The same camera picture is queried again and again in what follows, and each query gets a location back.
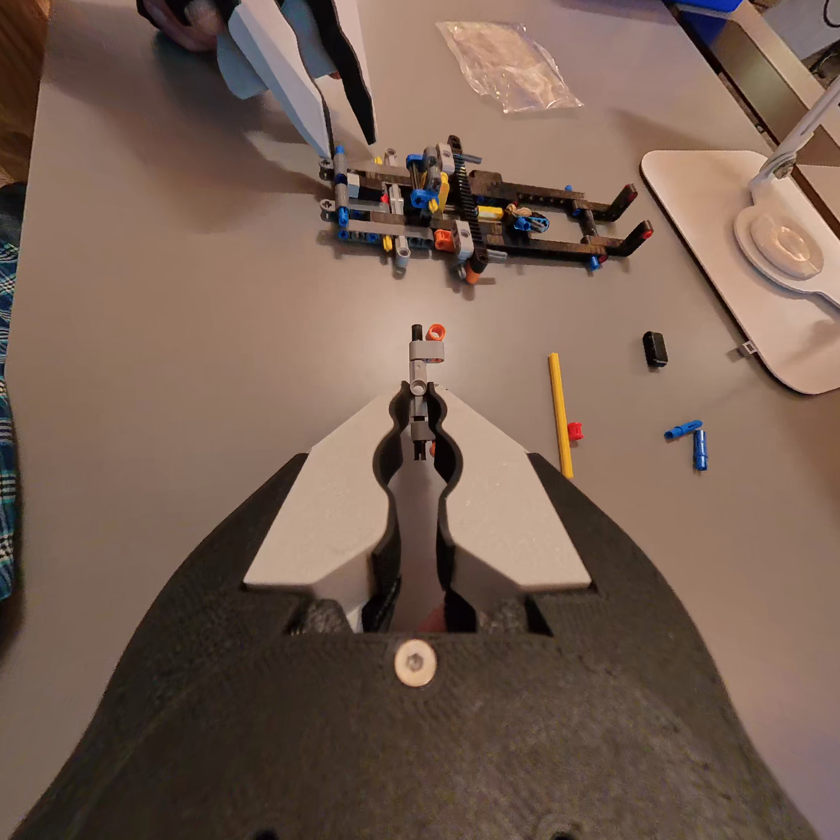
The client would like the person's left hand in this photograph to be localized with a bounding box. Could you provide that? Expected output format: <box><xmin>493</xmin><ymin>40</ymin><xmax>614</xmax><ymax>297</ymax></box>
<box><xmin>136</xmin><ymin>0</ymin><xmax>228</xmax><ymax>53</ymax></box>

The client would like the white book stand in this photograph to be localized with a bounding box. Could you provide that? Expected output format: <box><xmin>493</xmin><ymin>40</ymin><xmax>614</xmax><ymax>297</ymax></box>
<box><xmin>640</xmin><ymin>77</ymin><xmax>840</xmax><ymax>396</ymax></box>

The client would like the clear plastic parts bag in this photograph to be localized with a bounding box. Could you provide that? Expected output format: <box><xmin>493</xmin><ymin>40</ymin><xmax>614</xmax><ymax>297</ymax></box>
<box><xmin>435</xmin><ymin>20</ymin><xmax>585</xmax><ymax>114</ymax></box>

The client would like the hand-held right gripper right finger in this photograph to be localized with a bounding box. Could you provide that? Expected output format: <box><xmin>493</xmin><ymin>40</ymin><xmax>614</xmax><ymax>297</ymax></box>
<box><xmin>430</xmin><ymin>384</ymin><xmax>593</xmax><ymax>634</ymax></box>

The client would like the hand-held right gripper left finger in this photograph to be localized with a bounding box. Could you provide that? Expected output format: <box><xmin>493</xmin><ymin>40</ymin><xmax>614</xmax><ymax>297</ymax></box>
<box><xmin>243</xmin><ymin>382</ymin><xmax>404</xmax><ymax>634</ymax></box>

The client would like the blue box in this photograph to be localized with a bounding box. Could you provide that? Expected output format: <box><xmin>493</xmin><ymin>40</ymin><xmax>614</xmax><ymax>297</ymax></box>
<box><xmin>663</xmin><ymin>0</ymin><xmax>749</xmax><ymax>47</ymax></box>

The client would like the yellow lego axle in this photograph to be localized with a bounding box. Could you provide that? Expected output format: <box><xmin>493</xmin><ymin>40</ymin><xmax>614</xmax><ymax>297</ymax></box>
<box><xmin>546</xmin><ymin>352</ymin><xmax>576</xmax><ymax>480</ymax></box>

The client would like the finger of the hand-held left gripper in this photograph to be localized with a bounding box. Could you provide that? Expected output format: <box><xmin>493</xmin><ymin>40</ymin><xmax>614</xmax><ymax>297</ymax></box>
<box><xmin>225</xmin><ymin>0</ymin><xmax>333</xmax><ymax>158</ymax></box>
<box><xmin>307</xmin><ymin>0</ymin><xmax>379</xmax><ymax>147</ymax></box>

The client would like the black lego chassis assembly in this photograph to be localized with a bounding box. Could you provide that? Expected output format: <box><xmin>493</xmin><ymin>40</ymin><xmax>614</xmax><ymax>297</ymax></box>
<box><xmin>319</xmin><ymin>134</ymin><xmax>656</xmax><ymax>291</ymax></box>

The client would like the small grey orange lego subassembly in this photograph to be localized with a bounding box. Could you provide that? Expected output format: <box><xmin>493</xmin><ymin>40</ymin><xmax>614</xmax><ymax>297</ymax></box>
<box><xmin>407</xmin><ymin>322</ymin><xmax>449</xmax><ymax>460</ymax></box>

